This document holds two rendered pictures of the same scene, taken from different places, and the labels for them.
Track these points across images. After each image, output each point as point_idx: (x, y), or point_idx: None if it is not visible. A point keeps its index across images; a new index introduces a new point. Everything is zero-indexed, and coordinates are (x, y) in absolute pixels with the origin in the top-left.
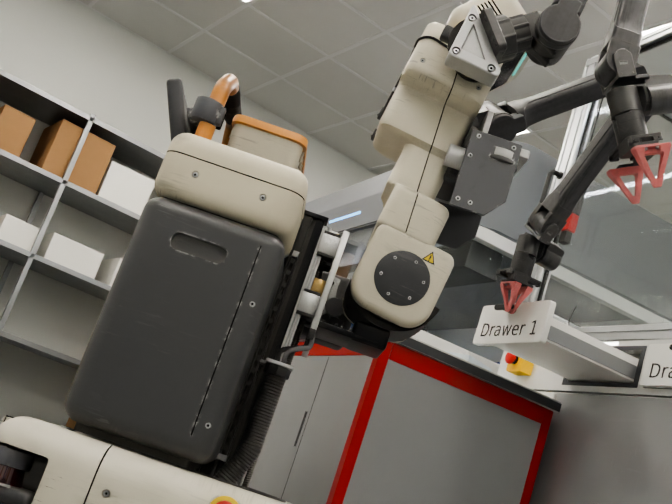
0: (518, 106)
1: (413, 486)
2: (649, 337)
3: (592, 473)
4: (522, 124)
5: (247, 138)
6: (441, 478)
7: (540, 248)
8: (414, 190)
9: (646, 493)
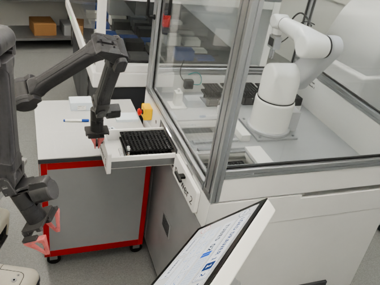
0: (30, 88)
1: (82, 209)
2: (177, 146)
3: (164, 197)
4: (37, 100)
5: None
6: (96, 201)
7: None
8: None
9: (175, 227)
